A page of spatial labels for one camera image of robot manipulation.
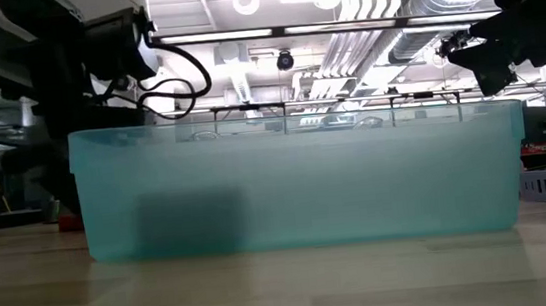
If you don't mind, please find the white lamp shade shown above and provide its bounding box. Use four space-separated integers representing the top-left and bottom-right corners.
56 0 148 24

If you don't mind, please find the black round camera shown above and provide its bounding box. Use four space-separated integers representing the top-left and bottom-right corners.
274 49 296 73

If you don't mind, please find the black overhead frame bar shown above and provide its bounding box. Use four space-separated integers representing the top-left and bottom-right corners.
146 1 505 54

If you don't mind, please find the red background item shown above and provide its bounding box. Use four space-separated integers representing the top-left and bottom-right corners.
519 142 546 156

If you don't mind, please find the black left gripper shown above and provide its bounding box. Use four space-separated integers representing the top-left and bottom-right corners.
33 3 164 141

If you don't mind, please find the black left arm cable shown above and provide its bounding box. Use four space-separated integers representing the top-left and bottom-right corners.
130 26 216 126

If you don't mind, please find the red box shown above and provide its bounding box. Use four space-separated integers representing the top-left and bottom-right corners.
56 213 86 234

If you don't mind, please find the teal translucent bin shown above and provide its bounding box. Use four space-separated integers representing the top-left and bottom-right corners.
65 87 535 272

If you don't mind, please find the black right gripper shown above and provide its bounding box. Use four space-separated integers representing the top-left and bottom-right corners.
442 0 546 102

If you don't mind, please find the black ceiling spotlight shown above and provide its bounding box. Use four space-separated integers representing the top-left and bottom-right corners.
434 27 476 60

